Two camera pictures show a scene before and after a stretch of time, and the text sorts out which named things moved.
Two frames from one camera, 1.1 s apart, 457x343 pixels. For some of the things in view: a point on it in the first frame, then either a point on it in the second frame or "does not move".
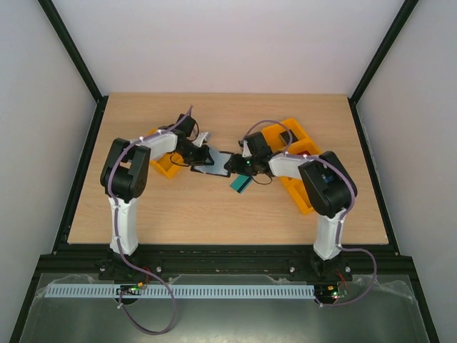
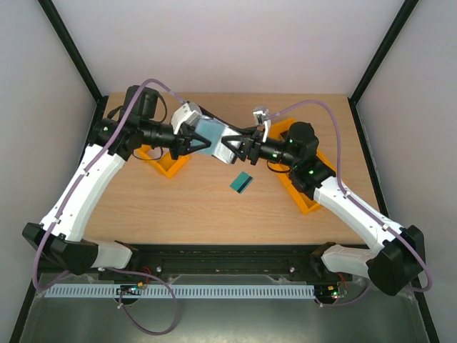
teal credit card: [241, 182] does not move
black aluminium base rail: [163, 261] does not move
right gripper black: [235, 163] to [252, 149]
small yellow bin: [168, 166] does not move
